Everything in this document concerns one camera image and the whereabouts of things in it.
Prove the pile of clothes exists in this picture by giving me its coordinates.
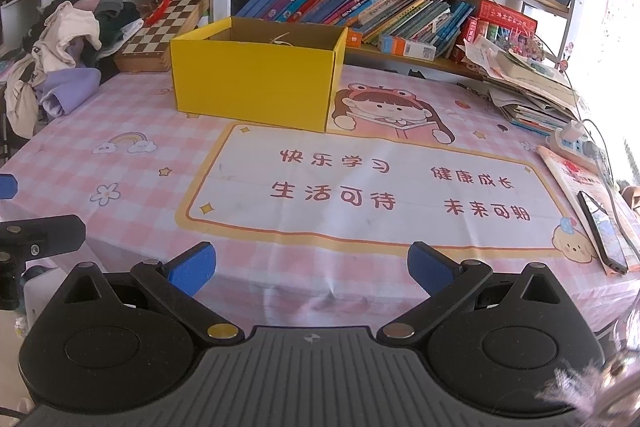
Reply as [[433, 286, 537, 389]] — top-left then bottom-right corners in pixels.
[[5, 1, 103, 140]]

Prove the dark clothes pile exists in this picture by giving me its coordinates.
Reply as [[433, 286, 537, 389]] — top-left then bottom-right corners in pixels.
[[22, 0, 146, 72]]

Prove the white plastic object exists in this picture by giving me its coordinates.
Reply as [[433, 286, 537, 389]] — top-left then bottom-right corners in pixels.
[[22, 264, 68, 323]]

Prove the yellow cardboard box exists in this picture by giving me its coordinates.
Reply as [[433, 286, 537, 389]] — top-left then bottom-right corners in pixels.
[[170, 17, 348, 134]]

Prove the stack of papers and books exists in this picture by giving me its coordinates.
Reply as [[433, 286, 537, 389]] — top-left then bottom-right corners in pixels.
[[457, 34, 583, 138]]

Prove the red box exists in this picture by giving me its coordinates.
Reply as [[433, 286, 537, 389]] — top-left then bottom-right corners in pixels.
[[467, 0, 538, 42]]

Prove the orange white carton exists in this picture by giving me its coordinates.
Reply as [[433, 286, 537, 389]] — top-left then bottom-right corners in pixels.
[[378, 34, 437, 59]]

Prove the wooden chessboard box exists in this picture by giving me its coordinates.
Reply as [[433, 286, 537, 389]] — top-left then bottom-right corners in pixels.
[[114, 0, 211, 72]]

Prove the fluffy pale purple cloth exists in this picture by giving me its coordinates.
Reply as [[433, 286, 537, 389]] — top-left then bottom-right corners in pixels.
[[535, 307, 640, 427]]

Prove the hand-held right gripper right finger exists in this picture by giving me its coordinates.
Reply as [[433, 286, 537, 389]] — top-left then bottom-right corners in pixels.
[[377, 242, 573, 348]]

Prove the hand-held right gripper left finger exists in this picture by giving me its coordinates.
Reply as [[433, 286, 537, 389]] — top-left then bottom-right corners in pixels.
[[47, 243, 246, 347]]

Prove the pink checked cloth desktop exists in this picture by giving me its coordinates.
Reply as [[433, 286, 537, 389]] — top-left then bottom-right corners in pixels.
[[0, 64, 640, 333]]

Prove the white power strip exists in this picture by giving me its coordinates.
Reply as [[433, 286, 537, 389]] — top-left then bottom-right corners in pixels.
[[550, 122, 606, 162]]

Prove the red tassel ornament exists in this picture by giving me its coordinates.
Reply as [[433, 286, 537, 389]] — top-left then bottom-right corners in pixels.
[[145, 0, 177, 26]]

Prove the pink red magazine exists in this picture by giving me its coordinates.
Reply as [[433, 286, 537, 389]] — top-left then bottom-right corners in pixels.
[[537, 146, 640, 275]]

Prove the lilac garment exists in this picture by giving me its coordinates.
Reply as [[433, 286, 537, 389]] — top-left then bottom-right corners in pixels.
[[37, 69, 102, 118]]

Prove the black smartphone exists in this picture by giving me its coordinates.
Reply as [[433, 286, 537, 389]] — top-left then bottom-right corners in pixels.
[[577, 190, 628, 275]]

